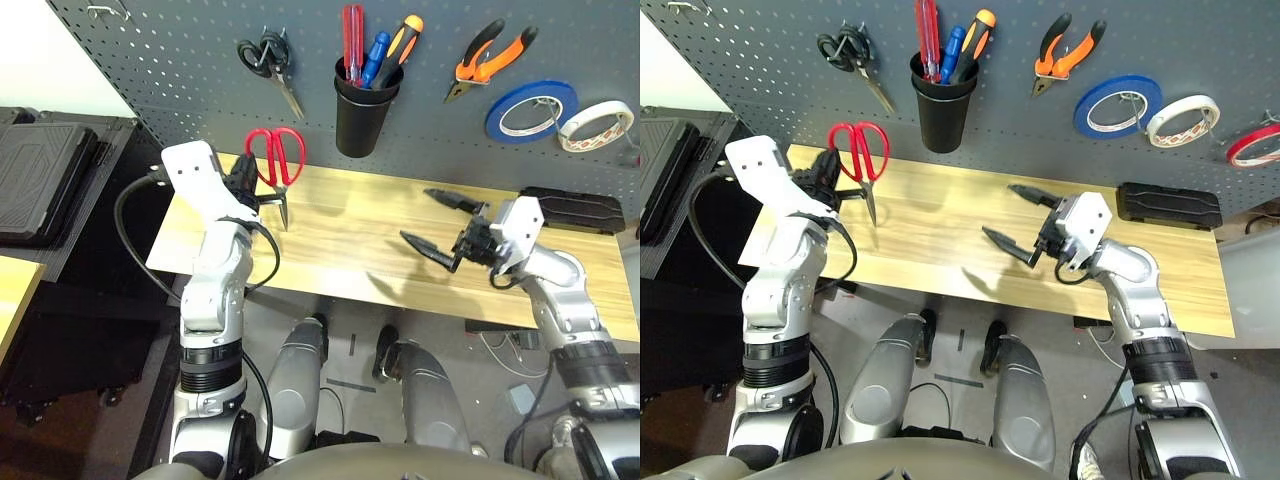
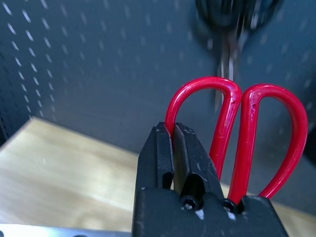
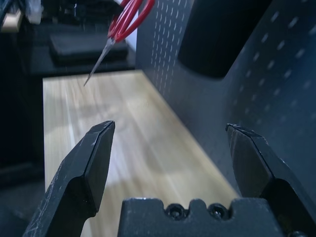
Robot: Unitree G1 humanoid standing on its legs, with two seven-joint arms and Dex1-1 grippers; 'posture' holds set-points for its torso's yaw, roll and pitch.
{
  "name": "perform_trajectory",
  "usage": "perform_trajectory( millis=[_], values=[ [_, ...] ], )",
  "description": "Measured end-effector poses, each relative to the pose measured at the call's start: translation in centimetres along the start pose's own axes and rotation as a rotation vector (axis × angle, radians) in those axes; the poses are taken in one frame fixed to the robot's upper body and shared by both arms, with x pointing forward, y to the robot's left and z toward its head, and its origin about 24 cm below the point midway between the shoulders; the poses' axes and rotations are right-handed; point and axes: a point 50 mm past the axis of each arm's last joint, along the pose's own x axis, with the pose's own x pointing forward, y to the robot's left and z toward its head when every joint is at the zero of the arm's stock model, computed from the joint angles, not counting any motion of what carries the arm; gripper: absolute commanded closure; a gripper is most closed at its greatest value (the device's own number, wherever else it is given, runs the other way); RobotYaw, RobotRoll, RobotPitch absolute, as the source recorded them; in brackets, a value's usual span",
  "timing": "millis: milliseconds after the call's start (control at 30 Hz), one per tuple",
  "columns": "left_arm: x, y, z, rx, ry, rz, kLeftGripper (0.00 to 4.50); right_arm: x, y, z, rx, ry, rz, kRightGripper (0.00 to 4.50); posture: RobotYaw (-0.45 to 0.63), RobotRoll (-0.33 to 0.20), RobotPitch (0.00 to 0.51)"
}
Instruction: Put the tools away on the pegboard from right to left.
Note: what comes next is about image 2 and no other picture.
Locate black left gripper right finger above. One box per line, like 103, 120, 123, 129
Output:
172, 122, 223, 200

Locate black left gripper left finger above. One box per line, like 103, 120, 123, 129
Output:
137, 121, 177, 191

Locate red handled scissors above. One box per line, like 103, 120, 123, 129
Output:
164, 77, 309, 205

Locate black handled scissors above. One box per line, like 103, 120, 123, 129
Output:
196, 0, 284, 112

